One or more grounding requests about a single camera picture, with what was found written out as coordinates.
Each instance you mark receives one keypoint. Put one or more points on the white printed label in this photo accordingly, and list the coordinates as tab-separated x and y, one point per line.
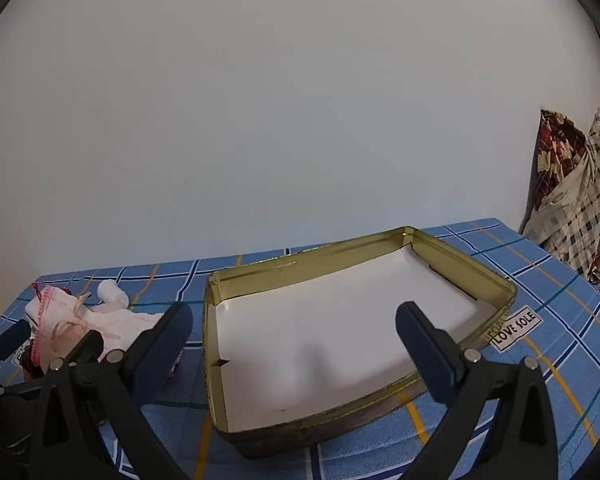
515	328

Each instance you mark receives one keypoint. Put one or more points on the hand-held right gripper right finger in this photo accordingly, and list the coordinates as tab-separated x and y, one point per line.
425	355

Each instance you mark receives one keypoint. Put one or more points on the plaid hanging cloth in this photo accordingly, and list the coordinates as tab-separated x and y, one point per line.
595	200

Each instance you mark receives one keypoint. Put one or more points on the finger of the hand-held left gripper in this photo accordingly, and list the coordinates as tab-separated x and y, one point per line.
91	345
10	340

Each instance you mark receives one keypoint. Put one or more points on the white cloth with pink edge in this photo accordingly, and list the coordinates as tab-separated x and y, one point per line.
50	310

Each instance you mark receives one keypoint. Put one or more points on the red floral hanging cloth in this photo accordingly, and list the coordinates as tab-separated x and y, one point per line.
555	150

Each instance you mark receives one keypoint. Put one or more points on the blue plaid tablecloth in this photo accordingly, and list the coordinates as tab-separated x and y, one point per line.
570	340

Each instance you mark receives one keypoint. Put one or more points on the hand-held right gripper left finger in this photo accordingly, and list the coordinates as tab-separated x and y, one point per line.
166	342

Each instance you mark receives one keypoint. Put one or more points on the pale pink cloth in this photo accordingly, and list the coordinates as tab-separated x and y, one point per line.
125	325

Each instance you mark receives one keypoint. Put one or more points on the white gauze roll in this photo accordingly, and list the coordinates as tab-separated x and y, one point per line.
112	292

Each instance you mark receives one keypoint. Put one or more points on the gold metal tin box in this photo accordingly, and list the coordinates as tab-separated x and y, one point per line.
280	442

